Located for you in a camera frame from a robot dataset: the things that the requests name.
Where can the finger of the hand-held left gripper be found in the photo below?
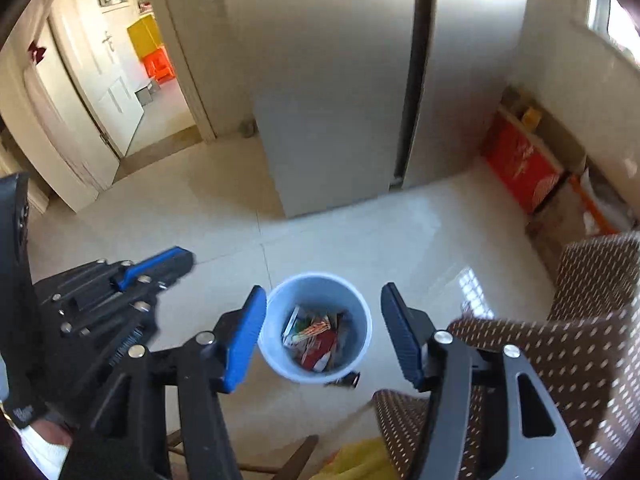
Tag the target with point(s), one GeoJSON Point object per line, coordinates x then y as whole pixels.
{"type": "Point", "coordinates": [115, 325]}
{"type": "Point", "coordinates": [150, 265]}

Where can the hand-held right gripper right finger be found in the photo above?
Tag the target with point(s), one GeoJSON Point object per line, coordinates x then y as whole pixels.
{"type": "Point", "coordinates": [400, 335]}

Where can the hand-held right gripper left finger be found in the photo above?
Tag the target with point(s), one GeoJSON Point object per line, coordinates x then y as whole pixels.
{"type": "Point", "coordinates": [245, 340]}

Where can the white card packet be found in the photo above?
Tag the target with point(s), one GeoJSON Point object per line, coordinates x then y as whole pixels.
{"type": "Point", "coordinates": [290, 325]}

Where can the light blue plastic bucket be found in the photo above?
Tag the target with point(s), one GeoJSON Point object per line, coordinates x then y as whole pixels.
{"type": "Point", "coordinates": [280, 300]}

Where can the orange striped wrapper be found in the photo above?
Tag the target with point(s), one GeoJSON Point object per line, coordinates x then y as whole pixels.
{"type": "Point", "coordinates": [315, 331]}

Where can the red green printed packet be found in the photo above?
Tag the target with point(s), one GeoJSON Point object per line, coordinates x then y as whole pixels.
{"type": "Point", "coordinates": [320, 352]}

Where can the person's left forearm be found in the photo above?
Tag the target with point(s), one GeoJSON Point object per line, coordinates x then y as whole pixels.
{"type": "Point", "coordinates": [45, 452]}

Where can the black foil wrapper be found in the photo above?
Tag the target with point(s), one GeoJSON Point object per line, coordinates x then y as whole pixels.
{"type": "Point", "coordinates": [347, 381]}

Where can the yellow cloth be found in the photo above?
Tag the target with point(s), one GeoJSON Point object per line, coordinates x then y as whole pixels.
{"type": "Point", "coordinates": [360, 462]}

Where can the small grey metal box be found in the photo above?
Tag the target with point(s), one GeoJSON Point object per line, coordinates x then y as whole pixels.
{"type": "Point", "coordinates": [147, 94]}

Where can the round polka dot table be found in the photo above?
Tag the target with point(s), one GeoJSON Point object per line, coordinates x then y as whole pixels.
{"type": "Point", "coordinates": [575, 360]}

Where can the white panel door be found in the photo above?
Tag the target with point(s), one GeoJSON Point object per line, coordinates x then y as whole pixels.
{"type": "Point", "coordinates": [100, 85]}

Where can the brown box with plastic bags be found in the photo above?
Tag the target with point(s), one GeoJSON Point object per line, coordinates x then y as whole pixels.
{"type": "Point", "coordinates": [555, 210]}

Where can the orange plastic stool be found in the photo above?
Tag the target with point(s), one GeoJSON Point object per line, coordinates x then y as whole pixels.
{"type": "Point", "coordinates": [159, 65]}

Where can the red cardboard box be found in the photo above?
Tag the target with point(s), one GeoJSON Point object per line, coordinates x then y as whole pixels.
{"type": "Point", "coordinates": [520, 165]}

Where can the yellow plastic crate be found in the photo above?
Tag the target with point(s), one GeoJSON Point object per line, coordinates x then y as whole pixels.
{"type": "Point", "coordinates": [145, 35]}

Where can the red door ornament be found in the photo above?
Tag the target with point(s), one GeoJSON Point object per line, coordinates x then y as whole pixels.
{"type": "Point", "coordinates": [36, 52]}

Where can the silver double door refrigerator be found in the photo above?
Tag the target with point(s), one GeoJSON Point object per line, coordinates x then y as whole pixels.
{"type": "Point", "coordinates": [325, 110]}

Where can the small yellow box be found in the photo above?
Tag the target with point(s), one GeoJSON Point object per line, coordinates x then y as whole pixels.
{"type": "Point", "coordinates": [531, 116]}

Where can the open cardboard box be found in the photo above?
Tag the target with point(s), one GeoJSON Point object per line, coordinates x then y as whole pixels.
{"type": "Point", "coordinates": [560, 130]}

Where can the white framed window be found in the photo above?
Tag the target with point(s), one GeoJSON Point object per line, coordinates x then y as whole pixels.
{"type": "Point", "coordinates": [600, 15]}

